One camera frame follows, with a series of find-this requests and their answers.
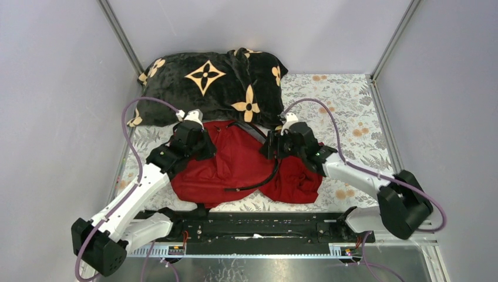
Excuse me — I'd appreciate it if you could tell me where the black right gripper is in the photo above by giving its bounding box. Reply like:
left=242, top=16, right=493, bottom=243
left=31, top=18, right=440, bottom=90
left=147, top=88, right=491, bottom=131
left=258, top=129, right=305, bottom=160

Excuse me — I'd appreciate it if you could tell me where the red student backpack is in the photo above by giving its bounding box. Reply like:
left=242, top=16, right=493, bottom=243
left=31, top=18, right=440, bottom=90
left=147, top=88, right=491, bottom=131
left=171, top=121, right=278, bottom=208

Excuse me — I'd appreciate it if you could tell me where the black floral plush blanket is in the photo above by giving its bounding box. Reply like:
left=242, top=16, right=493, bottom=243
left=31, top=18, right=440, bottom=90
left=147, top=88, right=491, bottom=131
left=126, top=48, right=288, bottom=127

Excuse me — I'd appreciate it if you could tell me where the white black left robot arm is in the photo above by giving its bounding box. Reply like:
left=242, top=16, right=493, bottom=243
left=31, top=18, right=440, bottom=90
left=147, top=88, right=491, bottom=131
left=70, top=109, right=216, bottom=281

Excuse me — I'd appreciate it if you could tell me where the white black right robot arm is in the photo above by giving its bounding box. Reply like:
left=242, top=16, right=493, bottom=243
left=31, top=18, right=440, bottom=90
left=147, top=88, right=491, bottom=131
left=260, top=113, right=433, bottom=242

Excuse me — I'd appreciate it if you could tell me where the red cloth garment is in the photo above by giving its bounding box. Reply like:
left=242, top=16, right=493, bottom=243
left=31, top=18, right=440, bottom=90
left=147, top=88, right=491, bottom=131
left=259, top=156, right=323, bottom=204

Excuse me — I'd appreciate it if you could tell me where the floral patterned table mat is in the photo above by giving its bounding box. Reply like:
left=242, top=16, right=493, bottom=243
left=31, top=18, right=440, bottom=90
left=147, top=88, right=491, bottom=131
left=113, top=73, right=405, bottom=213

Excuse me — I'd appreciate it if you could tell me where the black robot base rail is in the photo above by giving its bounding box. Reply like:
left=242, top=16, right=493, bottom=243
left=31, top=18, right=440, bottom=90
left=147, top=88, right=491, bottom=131
left=157, top=212, right=375, bottom=256

